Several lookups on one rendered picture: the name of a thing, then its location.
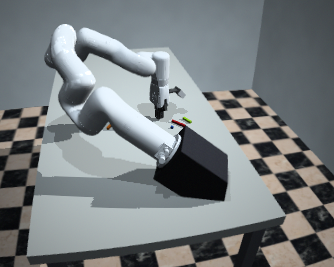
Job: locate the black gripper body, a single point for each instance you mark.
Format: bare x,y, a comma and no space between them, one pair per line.
158,94

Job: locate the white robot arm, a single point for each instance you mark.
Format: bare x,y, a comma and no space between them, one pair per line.
104,105

